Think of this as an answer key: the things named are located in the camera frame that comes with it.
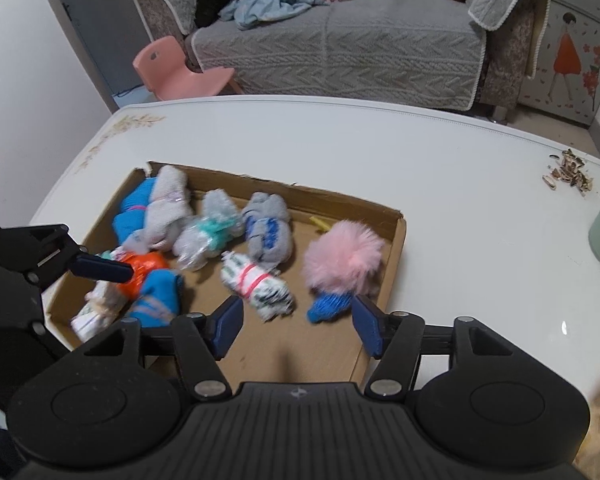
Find brown cardboard box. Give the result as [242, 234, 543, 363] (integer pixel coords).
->
[44, 161, 407, 386]

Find pile of seed shells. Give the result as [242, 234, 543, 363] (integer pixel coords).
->
[542, 149, 597, 192]

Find pink plastic chair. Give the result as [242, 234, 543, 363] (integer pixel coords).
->
[133, 36, 243, 102]

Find grey covered sofa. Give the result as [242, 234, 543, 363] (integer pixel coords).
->
[132, 0, 553, 116]

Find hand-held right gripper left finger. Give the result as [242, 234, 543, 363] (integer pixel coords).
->
[82, 296, 245, 401]

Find white bundle with teal tie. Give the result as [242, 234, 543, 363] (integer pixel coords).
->
[174, 189, 245, 272]

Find white patterned sock bundle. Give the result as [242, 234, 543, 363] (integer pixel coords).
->
[70, 280, 130, 343]

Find grey and blue sock roll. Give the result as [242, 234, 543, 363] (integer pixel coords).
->
[241, 191, 295, 267]

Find orange plastic bag ball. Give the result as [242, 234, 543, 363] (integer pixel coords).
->
[122, 252, 171, 298]

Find grey door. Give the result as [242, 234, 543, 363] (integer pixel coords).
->
[44, 0, 153, 113]

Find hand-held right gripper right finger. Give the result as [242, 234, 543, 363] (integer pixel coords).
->
[352, 295, 513, 401]

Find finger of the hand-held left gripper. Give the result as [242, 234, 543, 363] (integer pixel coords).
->
[0, 225, 134, 288]

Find striped sock roll pink band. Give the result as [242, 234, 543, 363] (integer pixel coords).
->
[220, 250, 295, 322]

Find floral figure wall decal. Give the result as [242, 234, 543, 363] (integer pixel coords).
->
[540, 0, 600, 111]

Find blue and white sock roll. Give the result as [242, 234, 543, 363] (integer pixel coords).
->
[112, 177, 155, 251]

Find blue sock roll with bands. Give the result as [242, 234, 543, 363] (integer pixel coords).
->
[127, 270, 185, 328]

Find pink fluffy blue knit bundle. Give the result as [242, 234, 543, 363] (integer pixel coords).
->
[302, 220, 387, 323]

